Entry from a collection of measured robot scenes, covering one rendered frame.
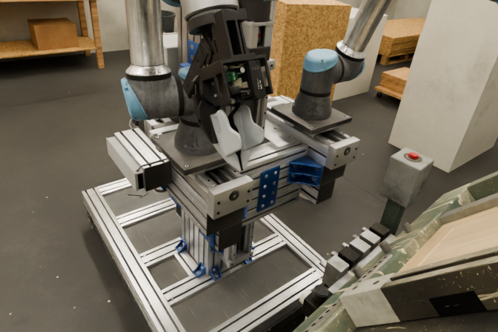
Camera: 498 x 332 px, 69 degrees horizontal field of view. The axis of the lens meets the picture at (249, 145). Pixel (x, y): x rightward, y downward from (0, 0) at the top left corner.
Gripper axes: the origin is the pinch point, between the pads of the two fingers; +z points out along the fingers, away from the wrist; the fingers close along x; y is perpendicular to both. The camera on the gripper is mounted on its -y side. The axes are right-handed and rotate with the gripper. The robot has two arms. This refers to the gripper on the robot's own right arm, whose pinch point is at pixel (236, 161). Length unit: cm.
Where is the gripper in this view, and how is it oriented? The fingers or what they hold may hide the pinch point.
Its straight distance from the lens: 52.6
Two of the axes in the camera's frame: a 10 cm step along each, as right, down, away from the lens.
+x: 8.0, -2.5, 5.5
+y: 5.6, -0.1, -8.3
